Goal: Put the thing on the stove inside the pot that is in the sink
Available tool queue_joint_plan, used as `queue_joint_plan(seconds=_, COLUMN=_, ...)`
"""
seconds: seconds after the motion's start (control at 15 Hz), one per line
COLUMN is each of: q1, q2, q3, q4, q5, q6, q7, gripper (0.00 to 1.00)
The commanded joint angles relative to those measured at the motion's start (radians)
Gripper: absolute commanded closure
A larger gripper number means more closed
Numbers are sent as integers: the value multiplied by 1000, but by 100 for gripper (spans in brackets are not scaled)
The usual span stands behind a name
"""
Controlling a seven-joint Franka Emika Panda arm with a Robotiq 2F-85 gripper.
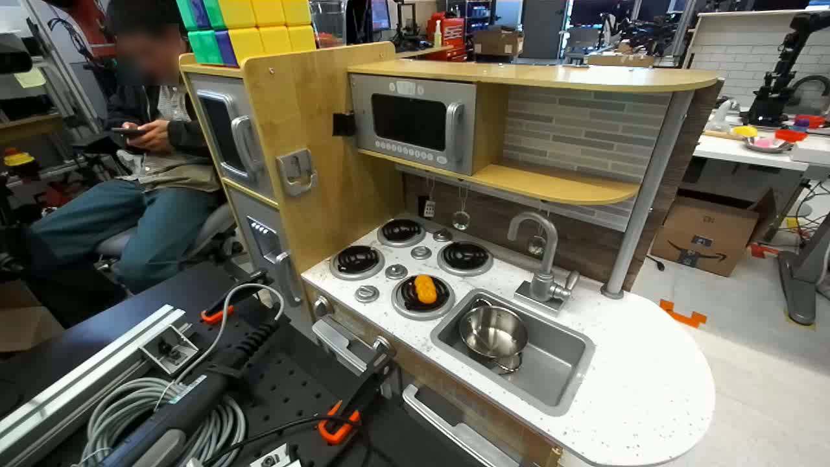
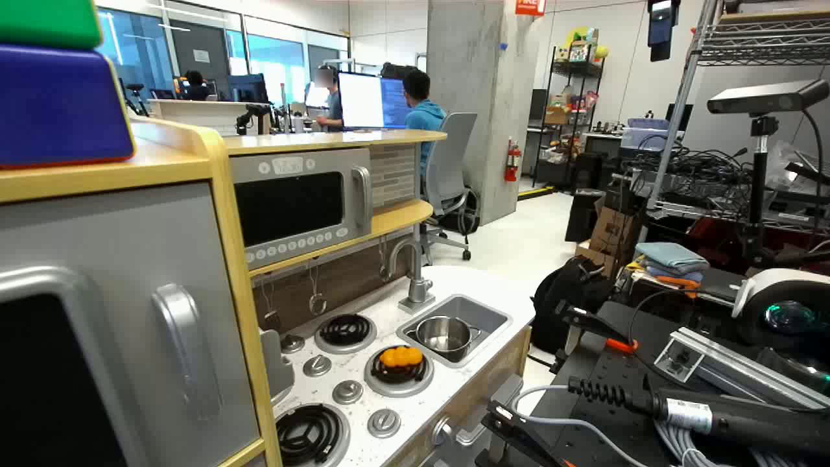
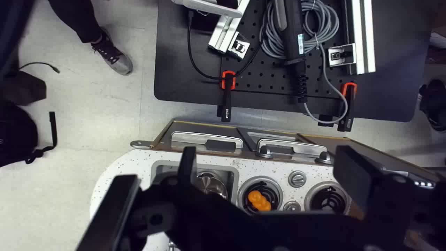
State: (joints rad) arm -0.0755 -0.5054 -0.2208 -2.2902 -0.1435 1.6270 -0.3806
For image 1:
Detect orange toy food piece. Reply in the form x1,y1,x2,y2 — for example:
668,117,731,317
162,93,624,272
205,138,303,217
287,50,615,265
415,276,440,303

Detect rear left stove burner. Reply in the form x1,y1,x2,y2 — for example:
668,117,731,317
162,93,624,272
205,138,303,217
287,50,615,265
379,217,427,250

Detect stove burner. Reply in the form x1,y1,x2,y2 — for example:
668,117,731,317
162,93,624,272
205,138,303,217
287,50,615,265
379,217,427,250
331,243,385,279
440,241,493,278
392,276,455,320

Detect rear right stove burner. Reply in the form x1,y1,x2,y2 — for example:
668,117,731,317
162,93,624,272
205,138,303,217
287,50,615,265
440,241,493,278

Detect front right stove burner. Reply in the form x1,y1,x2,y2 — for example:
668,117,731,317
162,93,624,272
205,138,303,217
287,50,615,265
392,276,455,320

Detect front left stove burner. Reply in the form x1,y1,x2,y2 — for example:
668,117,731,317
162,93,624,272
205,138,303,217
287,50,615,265
331,243,385,279

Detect steel pot in sink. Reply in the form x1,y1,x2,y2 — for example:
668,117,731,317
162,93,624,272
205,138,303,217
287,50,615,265
460,303,528,360

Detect wooden toy kitchen set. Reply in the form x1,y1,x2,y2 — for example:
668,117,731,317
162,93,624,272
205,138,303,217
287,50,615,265
180,41,718,467

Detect toy microwave oven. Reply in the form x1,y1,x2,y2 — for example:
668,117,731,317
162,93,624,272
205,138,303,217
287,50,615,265
350,75,477,173

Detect grey toy faucet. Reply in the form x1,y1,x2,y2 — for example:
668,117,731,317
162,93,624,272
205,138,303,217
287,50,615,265
510,209,580,307

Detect orange clamp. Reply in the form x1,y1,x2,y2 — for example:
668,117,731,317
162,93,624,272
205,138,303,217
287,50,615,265
316,401,363,446

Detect grey toy oven door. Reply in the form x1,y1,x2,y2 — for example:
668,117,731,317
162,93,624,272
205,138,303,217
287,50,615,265
191,75,272,196

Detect blue plastic bin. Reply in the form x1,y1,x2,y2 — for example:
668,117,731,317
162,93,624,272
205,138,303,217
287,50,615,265
204,0,237,67

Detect seated person in jeans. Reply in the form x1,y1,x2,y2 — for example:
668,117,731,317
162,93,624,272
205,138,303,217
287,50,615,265
27,0,223,291

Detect yellow plastic bins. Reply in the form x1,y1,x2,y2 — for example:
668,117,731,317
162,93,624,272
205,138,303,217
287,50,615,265
218,0,316,65

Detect green plastic bin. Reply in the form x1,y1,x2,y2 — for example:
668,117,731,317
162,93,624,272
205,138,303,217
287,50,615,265
176,0,223,65

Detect cardboard box on floor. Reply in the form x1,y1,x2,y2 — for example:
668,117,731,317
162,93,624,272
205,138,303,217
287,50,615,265
651,194,777,278

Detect coiled grey cable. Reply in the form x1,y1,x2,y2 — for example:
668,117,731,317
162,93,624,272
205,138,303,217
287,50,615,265
75,377,249,467

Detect aluminium extrusion rail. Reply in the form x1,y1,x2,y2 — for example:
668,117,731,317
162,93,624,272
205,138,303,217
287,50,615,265
0,307,191,467

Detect black handle tool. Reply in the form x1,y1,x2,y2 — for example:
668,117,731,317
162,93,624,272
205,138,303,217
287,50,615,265
102,317,281,467

